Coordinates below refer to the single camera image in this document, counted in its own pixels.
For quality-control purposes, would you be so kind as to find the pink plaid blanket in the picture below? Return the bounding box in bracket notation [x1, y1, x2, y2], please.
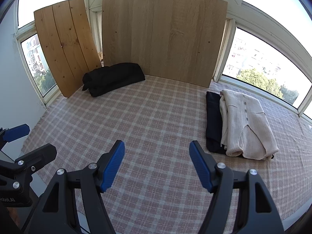
[21, 74, 312, 227]

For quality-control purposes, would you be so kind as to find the pine plank board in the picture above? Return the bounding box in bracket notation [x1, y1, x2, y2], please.
[34, 0, 102, 98]

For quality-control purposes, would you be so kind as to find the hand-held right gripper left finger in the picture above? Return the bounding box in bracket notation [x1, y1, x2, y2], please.
[21, 140, 125, 234]

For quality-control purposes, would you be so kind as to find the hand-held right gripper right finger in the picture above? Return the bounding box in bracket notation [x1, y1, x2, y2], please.
[189, 141, 285, 234]

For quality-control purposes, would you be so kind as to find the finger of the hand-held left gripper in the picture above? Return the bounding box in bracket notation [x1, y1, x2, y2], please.
[0, 144, 58, 195]
[0, 124, 31, 150]

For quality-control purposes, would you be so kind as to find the navy folded garment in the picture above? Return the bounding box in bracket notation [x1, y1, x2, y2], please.
[205, 91, 275, 160]

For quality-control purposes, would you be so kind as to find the large light wooden board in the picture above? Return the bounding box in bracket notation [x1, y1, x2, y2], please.
[101, 0, 228, 89]

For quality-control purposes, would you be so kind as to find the white window frame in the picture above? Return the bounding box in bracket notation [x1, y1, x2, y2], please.
[12, 0, 312, 127]

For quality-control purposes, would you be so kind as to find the black shirt with yellow lines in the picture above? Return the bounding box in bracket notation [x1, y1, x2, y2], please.
[82, 63, 146, 97]

